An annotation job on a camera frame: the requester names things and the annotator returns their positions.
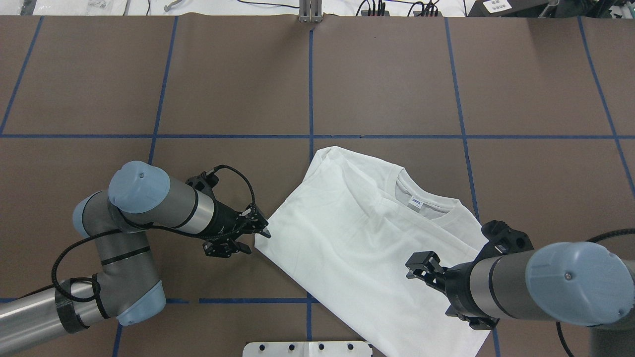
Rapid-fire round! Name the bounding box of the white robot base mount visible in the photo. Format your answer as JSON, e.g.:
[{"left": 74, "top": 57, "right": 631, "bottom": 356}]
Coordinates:
[{"left": 242, "top": 341, "right": 374, "bottom": 357}]

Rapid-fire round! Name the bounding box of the white label paper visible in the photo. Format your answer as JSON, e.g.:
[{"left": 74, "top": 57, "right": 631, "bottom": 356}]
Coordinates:
[{"left": 483, "top": 0, "right": 512, "bottom": 14}]

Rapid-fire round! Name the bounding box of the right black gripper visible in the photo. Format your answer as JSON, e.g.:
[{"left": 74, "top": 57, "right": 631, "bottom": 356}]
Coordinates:
[{"left": 404, "top": 251, "right": 499, "bottom": 331}]

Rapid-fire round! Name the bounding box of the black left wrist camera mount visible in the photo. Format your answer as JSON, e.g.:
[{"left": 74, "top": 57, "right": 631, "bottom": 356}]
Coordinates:
[{"left": 186, "top": 170, "right": 219, "bottom": 197}]

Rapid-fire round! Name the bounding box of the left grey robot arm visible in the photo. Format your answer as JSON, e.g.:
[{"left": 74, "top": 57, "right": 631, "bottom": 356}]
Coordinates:
[{"left": 1, "top": 161, "right": 271, "bottom": 357}]

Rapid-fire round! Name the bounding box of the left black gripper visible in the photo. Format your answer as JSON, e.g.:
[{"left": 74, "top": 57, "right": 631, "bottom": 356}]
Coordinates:
[{"left": 201, "top": 202, "right": 271, "bottom": 258}]

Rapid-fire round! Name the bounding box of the grey camera mast bracket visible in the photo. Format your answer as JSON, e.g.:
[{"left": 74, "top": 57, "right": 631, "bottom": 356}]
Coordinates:
[{"left": 299, "top": 0, "right": 323, "bottom": 23}]

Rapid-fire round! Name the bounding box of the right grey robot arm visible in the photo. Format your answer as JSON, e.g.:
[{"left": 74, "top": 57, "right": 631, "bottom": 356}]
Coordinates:
[{"left": 405, "top": 242, "right": 634, "bottom": 357}]

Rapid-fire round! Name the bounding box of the white long-sleeve printed shirt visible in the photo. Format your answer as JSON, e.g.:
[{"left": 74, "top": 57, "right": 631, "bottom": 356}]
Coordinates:
[{"left": 255, "top": 146, "right": 488, "bottom": 357}]

